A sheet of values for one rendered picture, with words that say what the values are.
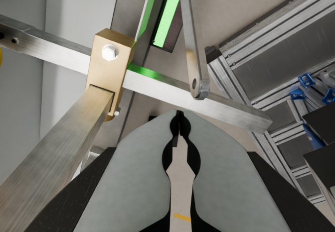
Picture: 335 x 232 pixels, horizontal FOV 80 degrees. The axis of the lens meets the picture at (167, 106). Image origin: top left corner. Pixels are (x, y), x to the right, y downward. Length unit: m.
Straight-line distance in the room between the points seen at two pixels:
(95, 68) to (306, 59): 0.94
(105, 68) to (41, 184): 0.17
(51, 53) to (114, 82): 0.10
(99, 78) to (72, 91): 0.30
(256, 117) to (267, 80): 0.71
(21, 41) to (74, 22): 0.20
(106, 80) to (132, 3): 0.16
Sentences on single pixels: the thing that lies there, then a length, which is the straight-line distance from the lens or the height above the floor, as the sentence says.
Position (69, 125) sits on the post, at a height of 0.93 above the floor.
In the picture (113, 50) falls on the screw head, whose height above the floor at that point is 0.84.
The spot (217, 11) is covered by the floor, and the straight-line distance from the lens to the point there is 1.12.
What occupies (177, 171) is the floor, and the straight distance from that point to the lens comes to 1.65.
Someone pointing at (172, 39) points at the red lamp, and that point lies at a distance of 0.40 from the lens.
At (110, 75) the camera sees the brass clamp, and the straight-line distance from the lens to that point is 0.30.
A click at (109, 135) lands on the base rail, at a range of 0.54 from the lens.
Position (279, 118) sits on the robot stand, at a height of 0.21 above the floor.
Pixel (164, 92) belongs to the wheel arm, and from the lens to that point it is 0.30.
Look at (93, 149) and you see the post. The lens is 0.57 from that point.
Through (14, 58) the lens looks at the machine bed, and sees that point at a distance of 0.50.
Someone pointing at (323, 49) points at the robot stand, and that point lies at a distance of 1.10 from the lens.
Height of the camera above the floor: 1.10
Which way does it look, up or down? 59 degrees down
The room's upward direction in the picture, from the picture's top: 175 degrees counter-clockwise
